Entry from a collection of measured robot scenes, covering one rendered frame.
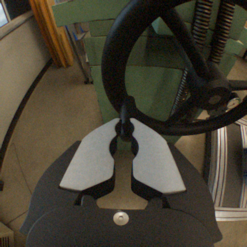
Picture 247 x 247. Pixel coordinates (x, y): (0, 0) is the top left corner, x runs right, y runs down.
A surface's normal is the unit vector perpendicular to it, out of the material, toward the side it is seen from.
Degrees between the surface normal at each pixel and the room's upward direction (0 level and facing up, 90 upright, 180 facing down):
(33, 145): 0
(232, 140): 0
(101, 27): 90
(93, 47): 90
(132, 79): 90
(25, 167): 0
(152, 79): 90
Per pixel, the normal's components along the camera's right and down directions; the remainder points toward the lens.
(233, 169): -0.02, -0.50
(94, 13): -0.04, 0.87
